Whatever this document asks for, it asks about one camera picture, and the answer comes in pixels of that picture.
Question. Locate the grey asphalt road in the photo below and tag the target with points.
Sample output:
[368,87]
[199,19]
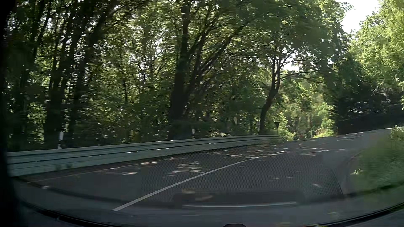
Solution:
[277,167]

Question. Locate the wood of green trees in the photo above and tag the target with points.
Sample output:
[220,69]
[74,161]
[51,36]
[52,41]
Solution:
[176,63]

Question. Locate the grey metal guard rail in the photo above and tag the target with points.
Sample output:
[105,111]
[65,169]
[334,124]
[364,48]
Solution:
[126,153]

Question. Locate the grass verge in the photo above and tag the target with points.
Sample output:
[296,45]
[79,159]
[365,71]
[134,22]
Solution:
[378,164]

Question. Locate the car's own bonnet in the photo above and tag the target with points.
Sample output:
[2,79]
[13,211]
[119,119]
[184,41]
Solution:
[221,217]

